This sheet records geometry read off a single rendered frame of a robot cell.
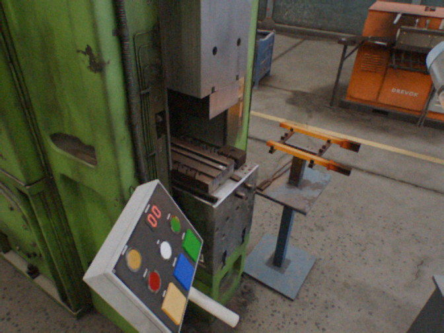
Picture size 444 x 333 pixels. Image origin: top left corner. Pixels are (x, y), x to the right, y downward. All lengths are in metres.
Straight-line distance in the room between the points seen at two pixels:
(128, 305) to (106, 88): 0.57
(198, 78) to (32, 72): 0.57
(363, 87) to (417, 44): 0.79
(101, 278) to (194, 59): 0.67
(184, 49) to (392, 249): 2.15
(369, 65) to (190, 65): 3.76
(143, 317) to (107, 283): 0.13
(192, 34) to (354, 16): 7.79
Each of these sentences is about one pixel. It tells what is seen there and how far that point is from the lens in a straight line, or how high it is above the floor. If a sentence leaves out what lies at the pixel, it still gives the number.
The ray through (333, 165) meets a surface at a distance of 1.55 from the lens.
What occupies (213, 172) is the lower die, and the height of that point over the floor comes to 0.99.
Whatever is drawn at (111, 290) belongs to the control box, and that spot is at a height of 1.14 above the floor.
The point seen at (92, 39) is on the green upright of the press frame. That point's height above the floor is 1.57.
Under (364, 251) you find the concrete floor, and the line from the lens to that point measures 2.62.
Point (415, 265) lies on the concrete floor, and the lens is 2.71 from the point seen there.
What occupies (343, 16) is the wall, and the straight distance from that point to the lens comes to 8.76.
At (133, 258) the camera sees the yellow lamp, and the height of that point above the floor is 1.17.
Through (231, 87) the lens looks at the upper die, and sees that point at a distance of 1.24.
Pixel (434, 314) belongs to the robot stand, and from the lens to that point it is 1.83.
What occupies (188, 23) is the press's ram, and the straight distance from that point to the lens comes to 1.05.
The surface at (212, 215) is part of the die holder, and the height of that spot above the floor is 0.86.
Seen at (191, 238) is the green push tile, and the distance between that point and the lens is 1.04.
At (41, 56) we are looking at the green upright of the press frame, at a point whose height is 1.45.
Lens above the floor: 1.79
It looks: 34 degrees down
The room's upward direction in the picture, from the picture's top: 3 degrees clockwise
